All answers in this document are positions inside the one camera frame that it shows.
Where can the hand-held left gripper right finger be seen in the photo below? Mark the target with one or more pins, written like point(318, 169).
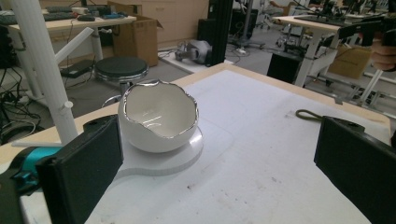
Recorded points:
point(358, 165)

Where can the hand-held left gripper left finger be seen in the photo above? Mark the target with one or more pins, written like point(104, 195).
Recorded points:
point(81, 174)

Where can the white eggshell-shaped bowl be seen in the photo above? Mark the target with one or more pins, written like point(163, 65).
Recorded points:
point(158, 119)

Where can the tan cardboard box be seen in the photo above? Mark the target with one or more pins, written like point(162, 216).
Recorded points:
point(350, 60)

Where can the teal and black tool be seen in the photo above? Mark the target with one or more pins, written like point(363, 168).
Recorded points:
point(29, 165)

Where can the white-legged table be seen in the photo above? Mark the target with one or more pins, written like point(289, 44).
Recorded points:
point(311, 37)

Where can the white round base board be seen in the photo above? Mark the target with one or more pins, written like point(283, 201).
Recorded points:
point(162, 160)

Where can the black box under table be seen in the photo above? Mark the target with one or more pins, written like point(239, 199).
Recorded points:
point(284, 67)

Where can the round black stool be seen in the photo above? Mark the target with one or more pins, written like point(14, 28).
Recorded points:
point(121, 70)

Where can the white stand pole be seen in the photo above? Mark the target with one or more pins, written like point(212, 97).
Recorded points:
point(43, 65)

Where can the brown cardboard box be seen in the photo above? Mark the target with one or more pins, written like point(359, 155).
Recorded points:
point(137, 39)

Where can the wooden desk with white legs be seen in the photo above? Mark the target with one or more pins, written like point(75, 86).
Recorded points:
point(62, 28)

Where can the black keyboard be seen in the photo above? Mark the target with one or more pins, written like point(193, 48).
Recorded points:
point(57, 16)

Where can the grey device on floor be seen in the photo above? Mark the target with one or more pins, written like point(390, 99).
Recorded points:
point(193, 51)

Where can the black vertical post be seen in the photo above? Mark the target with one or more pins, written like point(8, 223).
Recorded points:
point(220, 31)

